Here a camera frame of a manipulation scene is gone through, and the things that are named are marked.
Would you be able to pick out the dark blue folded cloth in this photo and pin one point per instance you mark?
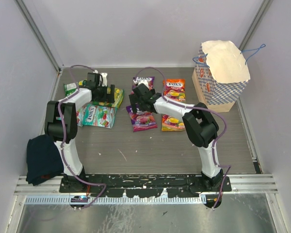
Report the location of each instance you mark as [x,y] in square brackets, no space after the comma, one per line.
[43,160]

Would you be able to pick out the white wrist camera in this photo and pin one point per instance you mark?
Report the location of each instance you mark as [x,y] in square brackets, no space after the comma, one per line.
[139,82]
[100,78]

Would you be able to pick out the purple snack packet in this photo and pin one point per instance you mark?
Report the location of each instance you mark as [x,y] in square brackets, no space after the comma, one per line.
[141,120]
[148,81]

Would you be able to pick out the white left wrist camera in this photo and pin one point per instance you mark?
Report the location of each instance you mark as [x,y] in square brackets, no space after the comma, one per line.
[100,78]

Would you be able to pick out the green snack packet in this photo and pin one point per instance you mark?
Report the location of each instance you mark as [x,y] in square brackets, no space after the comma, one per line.
[118,98]
[72,87]

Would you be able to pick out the orange snack packet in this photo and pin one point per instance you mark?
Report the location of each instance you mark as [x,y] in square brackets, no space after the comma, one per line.
[174,89]

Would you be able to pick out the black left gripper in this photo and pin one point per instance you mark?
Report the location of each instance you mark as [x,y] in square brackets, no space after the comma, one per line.
[108,97]

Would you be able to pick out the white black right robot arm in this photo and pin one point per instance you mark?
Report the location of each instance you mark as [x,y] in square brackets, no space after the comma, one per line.
[200,125]

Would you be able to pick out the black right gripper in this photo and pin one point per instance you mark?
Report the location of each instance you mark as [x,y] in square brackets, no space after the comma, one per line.
[133,100]

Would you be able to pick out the perforated cable duct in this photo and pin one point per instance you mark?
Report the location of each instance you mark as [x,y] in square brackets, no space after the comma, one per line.
[69,199]

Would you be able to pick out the orange Fox's candy packet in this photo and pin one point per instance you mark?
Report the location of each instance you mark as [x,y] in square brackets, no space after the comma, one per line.
[171,124]

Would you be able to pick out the checkered paper bag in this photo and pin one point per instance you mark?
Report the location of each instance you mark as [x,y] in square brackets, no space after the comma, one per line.
[220,74]

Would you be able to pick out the teal mint candy packet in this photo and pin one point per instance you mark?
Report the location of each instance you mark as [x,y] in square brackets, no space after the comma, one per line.
[100,116]
[80,115]

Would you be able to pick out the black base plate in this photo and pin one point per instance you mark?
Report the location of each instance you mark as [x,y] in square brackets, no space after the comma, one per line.
[145,186]

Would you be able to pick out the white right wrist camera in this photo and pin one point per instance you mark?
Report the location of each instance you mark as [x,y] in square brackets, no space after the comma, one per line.
[139,82]

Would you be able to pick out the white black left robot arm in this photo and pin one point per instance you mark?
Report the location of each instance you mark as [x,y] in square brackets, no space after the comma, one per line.
[61,124]

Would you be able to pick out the aluminium rail frame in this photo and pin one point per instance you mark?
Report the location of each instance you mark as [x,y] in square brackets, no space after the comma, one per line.
[234,183]

